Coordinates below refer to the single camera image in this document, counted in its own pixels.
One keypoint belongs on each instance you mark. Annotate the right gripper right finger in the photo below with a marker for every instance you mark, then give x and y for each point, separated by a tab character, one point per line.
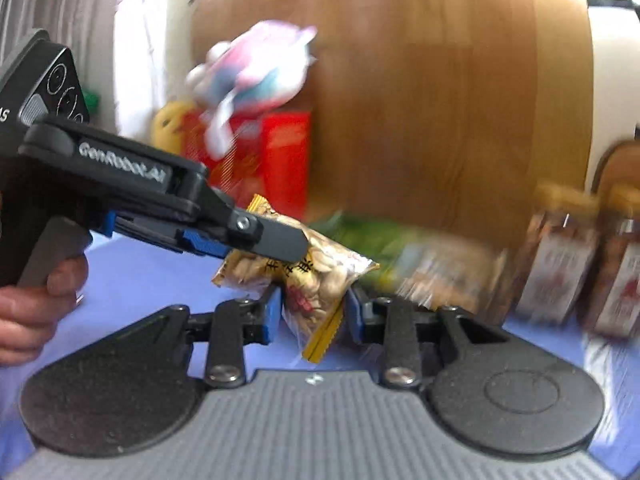
388	321

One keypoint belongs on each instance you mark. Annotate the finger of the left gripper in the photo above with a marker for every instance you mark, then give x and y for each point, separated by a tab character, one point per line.
164	233
222	220

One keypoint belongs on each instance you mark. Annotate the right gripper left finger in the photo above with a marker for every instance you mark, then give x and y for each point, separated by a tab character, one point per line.
234	324

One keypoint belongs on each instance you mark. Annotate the peanut snack packet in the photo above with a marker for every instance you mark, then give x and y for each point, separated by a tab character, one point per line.
314	287

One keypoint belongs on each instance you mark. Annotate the person left hand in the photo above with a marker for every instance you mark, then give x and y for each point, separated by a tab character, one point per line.
29	316

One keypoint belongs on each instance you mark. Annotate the red gift box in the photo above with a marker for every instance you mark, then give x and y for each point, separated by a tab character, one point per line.
269	157

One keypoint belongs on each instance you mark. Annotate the black tin box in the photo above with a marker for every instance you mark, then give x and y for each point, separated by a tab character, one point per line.
430	268

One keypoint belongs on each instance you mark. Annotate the yellow duck plush toy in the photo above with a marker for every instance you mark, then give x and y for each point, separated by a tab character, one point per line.
166	129

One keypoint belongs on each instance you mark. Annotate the pink blue plush toy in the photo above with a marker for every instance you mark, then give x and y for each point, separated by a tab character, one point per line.
262	69

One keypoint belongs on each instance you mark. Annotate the brown round wooden board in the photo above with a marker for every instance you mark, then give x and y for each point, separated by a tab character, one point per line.
620	164

